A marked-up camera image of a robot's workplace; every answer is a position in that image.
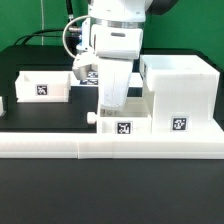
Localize white drawer housing box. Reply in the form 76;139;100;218
140;55;221;134

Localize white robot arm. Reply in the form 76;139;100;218
88;0;178;110

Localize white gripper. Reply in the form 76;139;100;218
97;58;133;109

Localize black cables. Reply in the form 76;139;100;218
13;0;84;47

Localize white L-shaped fence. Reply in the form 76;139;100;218
0;133;224;159

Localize white front drawer with knob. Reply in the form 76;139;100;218
87;97;152;135

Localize white marker sheet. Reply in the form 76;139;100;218
70;72;143;88

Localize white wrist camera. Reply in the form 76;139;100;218
72;18;95;80

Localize white drawer tray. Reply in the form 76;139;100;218
15;71;71;103

